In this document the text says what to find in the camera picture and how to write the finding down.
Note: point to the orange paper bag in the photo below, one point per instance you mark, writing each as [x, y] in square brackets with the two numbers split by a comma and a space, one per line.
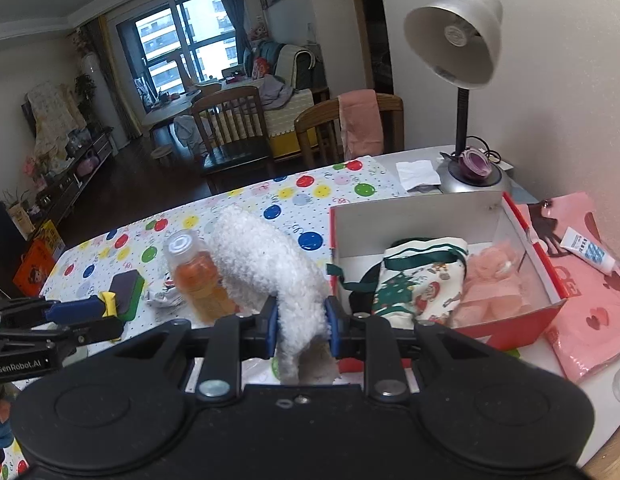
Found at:
[32, 270]

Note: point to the balloon print tablecloth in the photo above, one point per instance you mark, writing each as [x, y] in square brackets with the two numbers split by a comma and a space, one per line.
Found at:
[290, 195]

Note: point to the small wooden stool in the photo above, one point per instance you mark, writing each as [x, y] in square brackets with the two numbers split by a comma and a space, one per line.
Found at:
[165, 152]

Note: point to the large window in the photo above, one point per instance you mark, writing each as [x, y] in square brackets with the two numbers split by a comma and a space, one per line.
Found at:
[160, 25]

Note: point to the wooden chair with towel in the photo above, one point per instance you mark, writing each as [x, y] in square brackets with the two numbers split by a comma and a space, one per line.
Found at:
[315, 130]

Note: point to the grey curtain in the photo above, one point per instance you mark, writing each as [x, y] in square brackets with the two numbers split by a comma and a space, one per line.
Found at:
[230, 5]

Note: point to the pink plush toy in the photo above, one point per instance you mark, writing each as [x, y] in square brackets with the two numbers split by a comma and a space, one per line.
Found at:
[490, 290]

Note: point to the red cardboard box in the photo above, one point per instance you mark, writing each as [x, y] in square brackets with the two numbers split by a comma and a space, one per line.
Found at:
[430, 215]

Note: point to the white bag on floor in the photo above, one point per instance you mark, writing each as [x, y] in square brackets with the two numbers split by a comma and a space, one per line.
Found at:
[185, 130]

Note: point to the low media cabinet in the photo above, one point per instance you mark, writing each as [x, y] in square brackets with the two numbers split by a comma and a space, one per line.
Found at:
[75, 170]

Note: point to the purple round container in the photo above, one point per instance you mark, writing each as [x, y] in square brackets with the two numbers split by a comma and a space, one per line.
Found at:
[474, 164]

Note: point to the white tissue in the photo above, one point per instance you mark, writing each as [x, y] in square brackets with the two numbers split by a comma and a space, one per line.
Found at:
[415, 172]

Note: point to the christmas print cloth bag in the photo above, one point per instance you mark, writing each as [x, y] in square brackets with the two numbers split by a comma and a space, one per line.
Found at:
[415, 285]

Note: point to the clear plastic bag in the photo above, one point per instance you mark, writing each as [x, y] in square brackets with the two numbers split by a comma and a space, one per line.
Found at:
[162, 295]

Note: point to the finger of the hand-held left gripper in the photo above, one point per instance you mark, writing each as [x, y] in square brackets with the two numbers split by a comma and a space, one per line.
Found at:
[97, 331]
[75, 310]

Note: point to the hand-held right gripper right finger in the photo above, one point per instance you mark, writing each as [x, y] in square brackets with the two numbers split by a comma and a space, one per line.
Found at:
[331, 322]

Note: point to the floral cloth cover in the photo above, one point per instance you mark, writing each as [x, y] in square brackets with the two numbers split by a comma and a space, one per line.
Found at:
[50, 115]

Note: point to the pink heart print bag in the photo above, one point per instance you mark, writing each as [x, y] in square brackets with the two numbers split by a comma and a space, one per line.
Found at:
[590, 320]

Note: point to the sofa with cushions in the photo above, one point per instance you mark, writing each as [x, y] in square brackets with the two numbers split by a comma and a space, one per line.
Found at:
[290, 85]

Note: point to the purple yellow green sponge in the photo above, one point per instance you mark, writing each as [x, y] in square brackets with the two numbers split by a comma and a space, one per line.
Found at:
[127, 285]

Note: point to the white standing air conditioner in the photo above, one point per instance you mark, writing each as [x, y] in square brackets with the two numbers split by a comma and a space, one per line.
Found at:
[92, 85]

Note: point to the yellow curtain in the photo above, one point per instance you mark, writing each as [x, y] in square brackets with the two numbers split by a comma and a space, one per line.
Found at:
[107, 75]

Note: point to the round coffee table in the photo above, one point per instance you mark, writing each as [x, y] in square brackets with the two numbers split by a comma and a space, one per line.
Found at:
[170, 110]

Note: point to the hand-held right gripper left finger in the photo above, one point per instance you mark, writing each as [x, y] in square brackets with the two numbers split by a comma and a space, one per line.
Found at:
[272, 320]

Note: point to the white fluffy cloth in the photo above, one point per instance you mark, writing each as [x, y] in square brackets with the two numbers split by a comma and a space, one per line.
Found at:
[260, 255]

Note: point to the white cream tube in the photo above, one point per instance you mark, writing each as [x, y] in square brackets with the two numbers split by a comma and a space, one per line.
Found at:
[587, 250]

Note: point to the black television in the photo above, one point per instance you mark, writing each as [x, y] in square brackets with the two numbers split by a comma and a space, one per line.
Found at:
[0, 240]

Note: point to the dark slatted wooden chair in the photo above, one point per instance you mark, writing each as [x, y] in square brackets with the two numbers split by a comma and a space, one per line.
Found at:
[235, 150]

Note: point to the pink towel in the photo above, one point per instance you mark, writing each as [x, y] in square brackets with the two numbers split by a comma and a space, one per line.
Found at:
[360, 125]

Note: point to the orange drink bottle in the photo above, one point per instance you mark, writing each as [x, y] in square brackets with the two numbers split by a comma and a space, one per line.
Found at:
[200, 280]

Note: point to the silver desk lamp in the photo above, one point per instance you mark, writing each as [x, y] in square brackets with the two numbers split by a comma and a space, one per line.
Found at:
[482, 25]

